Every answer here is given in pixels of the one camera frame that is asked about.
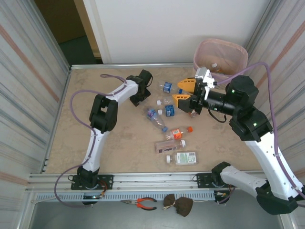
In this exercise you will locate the large clear unlabelled bottle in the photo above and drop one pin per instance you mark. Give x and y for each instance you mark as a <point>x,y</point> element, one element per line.
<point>166,101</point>

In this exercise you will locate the blue label white cap bottle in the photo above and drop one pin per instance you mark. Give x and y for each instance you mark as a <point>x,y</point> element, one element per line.
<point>169,111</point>

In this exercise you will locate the brown coffee drink bottle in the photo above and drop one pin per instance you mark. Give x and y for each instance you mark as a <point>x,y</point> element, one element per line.
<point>193,115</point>

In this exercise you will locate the light blue label water bottle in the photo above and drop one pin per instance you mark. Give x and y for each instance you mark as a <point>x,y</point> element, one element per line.
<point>152,114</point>

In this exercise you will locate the red orange tea bottle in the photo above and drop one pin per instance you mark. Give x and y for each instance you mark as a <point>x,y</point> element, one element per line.
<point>215,66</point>

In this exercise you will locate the orange label orange cap bottle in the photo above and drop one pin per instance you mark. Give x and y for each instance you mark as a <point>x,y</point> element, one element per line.
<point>176,134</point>

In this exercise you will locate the brown juice white cap bottle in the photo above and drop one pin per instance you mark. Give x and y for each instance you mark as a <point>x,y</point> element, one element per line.
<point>166,146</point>

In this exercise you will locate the green white label bottle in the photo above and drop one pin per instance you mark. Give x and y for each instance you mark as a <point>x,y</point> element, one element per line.
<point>184,157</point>

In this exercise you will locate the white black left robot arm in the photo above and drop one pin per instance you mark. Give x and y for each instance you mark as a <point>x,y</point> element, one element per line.
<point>95,148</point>

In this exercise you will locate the brown cloth bag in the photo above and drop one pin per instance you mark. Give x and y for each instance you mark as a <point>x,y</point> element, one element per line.
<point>184,206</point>

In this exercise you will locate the small circuit board green light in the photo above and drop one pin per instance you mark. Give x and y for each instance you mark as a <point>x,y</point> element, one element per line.
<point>94,197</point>

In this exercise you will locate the grey metal shelf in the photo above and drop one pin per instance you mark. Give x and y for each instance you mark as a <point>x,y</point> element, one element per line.
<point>107,218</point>

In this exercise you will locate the aluminium table edge frame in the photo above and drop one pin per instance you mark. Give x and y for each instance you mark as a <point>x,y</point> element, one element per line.
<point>166,65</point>

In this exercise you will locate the white door frame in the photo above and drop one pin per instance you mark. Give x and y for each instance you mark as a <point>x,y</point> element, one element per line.
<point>97,31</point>

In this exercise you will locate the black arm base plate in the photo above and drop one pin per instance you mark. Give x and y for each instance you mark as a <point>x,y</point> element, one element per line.
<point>108,179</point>
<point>202,177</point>

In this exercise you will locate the wide aluminium extrusion rail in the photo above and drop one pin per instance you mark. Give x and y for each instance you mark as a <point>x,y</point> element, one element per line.
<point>155,179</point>

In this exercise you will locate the corrugated metal enclosure panel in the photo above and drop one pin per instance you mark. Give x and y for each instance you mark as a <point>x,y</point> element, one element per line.
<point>293,14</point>
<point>23,71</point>

